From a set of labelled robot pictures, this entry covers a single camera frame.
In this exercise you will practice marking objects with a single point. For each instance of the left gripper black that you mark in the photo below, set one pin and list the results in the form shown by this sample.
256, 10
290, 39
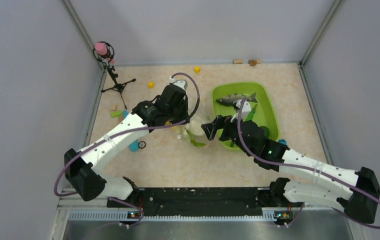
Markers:
184, 104

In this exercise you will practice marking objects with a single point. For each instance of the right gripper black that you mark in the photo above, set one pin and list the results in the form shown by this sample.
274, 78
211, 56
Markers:
212, 128

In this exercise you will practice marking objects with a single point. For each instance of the clear zip top bag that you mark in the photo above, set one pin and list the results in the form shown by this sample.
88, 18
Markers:
200, 115

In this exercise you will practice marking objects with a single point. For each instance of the toy celery stalk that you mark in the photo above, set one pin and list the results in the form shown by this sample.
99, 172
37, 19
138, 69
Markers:
189, 137

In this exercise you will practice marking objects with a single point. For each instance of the grey toy fish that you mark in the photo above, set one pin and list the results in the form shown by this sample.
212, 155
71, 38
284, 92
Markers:
230, 100

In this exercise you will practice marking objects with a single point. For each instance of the green toy chili pepper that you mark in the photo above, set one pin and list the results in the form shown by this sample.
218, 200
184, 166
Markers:
250, 116

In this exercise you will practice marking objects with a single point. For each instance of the green plastic bin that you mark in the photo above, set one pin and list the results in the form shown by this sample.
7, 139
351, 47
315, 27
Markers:
264, 111

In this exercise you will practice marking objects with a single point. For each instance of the white toy cauliflower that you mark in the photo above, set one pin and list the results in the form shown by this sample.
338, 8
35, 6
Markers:
194, 127

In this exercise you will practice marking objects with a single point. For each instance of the dark green toy avocado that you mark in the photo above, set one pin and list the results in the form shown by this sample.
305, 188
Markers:
266, 131

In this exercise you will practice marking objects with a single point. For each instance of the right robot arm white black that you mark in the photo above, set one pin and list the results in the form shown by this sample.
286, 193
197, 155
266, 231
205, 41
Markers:
352, 192

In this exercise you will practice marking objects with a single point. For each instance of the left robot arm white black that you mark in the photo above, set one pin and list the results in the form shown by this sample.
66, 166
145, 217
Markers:
85, 166

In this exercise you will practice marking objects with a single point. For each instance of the yellow cube left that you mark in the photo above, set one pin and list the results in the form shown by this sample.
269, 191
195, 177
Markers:
150, 85

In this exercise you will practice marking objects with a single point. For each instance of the green block left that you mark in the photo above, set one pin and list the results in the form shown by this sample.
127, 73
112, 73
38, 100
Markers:
116, 114

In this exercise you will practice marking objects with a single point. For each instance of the blue cylinder toy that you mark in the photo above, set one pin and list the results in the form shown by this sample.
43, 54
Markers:
134, 146

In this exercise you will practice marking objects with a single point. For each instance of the wooden block left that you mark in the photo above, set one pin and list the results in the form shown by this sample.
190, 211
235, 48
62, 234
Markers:
113, 107

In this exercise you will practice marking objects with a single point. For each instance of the small teal block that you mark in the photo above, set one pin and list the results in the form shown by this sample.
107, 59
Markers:
282, 141

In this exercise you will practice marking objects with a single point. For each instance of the brown small object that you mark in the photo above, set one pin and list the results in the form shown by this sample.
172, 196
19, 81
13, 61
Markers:
252, 62

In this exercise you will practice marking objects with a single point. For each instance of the pink microphone on tripod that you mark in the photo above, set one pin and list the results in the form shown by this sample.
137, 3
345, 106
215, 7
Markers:
104, 53

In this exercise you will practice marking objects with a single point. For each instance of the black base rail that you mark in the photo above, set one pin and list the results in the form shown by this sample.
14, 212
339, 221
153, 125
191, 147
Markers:
203, 202

